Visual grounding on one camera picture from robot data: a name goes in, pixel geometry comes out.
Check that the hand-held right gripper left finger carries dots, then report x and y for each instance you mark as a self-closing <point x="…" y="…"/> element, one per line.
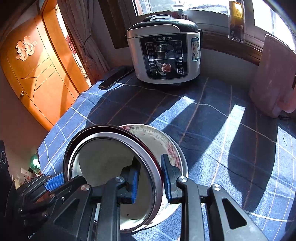
<point x="134" y="185"/>

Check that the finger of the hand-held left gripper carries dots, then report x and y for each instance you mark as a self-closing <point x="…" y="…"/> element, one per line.
<point x="37" y="206"/>
<point x="55" y="183"/>

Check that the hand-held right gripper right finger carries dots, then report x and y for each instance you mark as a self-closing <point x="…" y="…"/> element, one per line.
<point x="167" y="180"/>

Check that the plain white plate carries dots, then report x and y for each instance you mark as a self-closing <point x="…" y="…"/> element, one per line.
<point x="184" y="170"/>

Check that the pink floral rim plate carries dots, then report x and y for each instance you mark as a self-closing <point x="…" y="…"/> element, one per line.
<point x="159" y="139"/>

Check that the green bottle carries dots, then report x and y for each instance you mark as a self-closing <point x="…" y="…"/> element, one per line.
<point x="35" y="163"/>

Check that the white red carton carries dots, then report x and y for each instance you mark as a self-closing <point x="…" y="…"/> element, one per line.
<point x="24" y="177"/>

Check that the blue checked tablecloth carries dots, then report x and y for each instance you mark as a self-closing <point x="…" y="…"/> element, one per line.
<point x="219" y="139"/>

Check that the orange wooden door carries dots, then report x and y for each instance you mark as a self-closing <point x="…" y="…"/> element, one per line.
<point x="34" y="88"/>

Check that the black phone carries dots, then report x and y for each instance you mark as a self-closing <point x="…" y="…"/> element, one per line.
<point x="113" y="78"/>

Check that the silver black rice cooker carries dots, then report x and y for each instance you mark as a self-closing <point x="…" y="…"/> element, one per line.
<point x="161" y="46"/>

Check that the paper cutout door decoration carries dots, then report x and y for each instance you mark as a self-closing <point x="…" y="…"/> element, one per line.
<point x="26" y="47"/>

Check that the wooden window sill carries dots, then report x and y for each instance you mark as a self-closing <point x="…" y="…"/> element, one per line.
<point x="222" y="46"/>

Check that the pink kettle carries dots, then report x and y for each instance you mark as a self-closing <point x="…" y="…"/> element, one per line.
<point x="270" y="76"/>

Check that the brown curtain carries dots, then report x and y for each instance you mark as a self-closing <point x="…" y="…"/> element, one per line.
<point x="76" y="34"/>

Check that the small glass jar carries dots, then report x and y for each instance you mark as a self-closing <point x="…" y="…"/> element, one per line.
<point x="179" y="11"/>

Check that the glass tea bottle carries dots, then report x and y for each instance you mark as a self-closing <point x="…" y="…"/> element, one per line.
<point x="235" y="23"/>

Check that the window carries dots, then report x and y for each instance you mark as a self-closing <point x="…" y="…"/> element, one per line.
<point x="266" y="11"/>

